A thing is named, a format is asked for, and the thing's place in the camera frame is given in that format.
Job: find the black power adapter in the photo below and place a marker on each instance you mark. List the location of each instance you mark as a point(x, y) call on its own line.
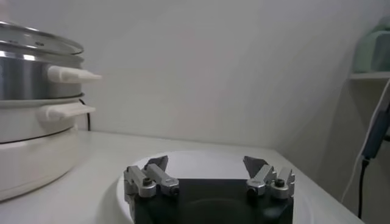
point(376, 137)

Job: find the white electric cooker base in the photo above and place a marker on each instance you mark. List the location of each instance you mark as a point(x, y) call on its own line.
point(30, 158)

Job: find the white round plate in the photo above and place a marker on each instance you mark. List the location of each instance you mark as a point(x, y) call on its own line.
point(207, 164)

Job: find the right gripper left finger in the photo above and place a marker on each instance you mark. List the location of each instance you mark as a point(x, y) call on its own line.
point(146, 184)

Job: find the stainless steel steamer basket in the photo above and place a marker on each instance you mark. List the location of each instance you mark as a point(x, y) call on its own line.
point(24, 79)

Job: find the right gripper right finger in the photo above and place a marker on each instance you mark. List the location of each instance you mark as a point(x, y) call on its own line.
point(271, 182)

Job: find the mint green appliance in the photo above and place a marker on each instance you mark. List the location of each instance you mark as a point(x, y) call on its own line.
point(373, 51)

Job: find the glass pot lid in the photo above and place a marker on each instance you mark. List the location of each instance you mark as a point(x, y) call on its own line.
point(36, 42)

